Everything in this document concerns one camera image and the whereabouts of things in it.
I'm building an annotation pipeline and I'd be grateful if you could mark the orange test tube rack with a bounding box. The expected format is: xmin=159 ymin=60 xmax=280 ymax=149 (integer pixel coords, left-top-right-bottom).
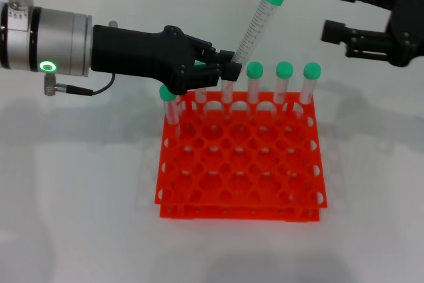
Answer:
xmin=154 ymin=90 xmax=329 ymax=223

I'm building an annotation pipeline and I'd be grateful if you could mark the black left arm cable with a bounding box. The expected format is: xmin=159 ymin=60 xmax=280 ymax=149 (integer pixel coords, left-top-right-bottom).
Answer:
xmin=44 ymin=72 xmax=117 ymax=97

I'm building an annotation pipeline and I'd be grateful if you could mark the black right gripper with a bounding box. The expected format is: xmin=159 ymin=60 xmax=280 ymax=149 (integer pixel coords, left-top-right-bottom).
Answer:
xmin=320 ymin=0 xmax=424 ymax=68

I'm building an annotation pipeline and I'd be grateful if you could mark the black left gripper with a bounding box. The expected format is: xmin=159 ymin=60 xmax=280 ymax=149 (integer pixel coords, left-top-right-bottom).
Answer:
xmin=91 ymin=24 xmax=242 ymax=96

